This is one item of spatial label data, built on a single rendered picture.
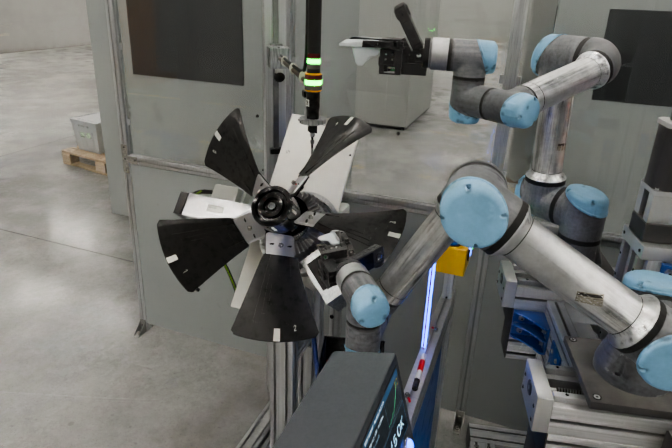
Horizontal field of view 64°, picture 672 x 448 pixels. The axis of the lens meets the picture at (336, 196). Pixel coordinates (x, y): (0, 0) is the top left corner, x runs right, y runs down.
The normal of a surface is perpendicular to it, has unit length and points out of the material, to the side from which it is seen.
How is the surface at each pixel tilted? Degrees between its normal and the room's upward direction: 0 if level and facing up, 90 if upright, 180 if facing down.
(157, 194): 90
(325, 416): 15
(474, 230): 86
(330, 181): 50
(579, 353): 0
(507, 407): 90
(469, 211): 86
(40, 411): 0
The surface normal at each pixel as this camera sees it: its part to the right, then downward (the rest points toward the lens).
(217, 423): 0.04, -0.93
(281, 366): -0.36, 0.33
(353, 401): -0.21, -0.94
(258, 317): 0.28, -0.30
